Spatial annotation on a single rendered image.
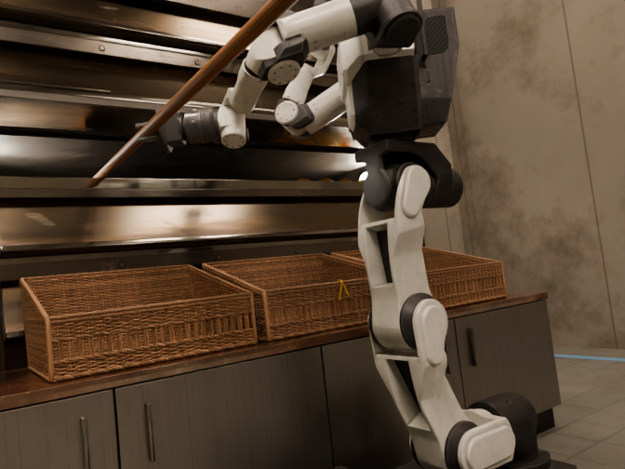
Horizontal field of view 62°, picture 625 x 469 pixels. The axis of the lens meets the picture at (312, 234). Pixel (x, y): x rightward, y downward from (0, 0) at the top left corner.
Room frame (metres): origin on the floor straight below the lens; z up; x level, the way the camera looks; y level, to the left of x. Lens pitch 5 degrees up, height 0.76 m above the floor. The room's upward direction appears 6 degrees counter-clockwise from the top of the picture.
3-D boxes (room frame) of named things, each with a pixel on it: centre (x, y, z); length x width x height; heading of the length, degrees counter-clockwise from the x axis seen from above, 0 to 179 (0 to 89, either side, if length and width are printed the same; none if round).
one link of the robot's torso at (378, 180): (1.40, -0.29, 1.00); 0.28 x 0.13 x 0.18; 124
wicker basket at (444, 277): (2.23, -0.43, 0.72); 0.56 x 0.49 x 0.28; 126
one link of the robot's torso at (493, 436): (1.42, -0.33, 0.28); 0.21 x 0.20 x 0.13; 124
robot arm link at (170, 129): (1.36, 0.32, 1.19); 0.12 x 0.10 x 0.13; 90
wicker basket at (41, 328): (1.56, 0.55, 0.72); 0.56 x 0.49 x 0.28; 126
